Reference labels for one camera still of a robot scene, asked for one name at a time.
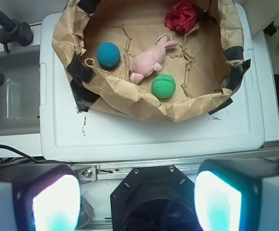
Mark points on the pink plush bunny toy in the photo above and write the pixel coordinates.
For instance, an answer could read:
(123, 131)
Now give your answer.
(151, 60)

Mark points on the black octagonal mount plate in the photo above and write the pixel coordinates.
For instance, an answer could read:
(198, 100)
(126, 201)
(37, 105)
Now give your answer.
(154, 199)

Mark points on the green dimpled foam ball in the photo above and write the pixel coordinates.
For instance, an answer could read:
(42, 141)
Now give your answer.
(163, 86)

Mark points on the crumpled red paper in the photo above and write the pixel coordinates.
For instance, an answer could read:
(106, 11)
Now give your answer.
(182, 17)

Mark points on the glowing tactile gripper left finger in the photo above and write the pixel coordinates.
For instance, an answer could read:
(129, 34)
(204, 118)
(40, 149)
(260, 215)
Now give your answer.
(38, 197)

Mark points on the white plastic bin lid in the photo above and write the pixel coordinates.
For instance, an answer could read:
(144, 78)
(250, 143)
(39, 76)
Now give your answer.
(95, 136)

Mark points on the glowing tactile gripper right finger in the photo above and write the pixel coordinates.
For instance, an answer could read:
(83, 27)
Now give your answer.
(238, 194)

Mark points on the blue dimpled foam ball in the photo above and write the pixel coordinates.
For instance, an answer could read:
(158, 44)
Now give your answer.
(108, 55)

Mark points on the white sink basin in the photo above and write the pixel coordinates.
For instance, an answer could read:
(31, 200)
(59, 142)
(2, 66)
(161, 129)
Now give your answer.
(19, 94)

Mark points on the brown paper-lined basket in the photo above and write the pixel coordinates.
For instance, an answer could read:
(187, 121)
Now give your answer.
(207, 65)

